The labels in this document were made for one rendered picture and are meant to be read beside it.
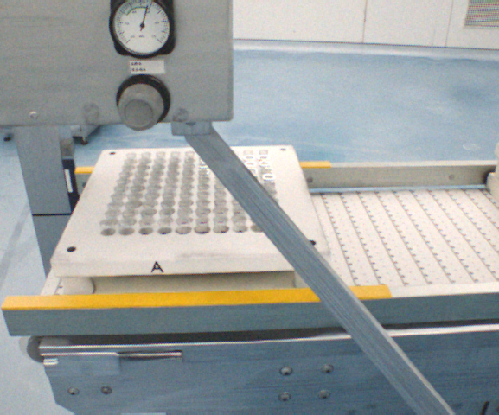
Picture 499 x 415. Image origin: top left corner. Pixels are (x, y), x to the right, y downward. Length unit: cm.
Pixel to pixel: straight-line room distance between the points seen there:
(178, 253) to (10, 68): 21
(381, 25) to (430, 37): 51
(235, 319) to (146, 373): 11
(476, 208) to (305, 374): 34
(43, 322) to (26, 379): 122
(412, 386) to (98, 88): 30
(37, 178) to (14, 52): 42
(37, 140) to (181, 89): 41
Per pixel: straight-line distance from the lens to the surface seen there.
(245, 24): 562
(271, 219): 37
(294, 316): 46
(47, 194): 75
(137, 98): 30
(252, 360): 50
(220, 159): 38
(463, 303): 51
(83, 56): 33
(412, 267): 58
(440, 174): 75
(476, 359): 57
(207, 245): 46
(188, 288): 48
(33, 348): 53
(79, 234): 49
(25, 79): 34
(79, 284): 48
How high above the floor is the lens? 117
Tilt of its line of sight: 28 degrees down
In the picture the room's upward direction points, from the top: straight up
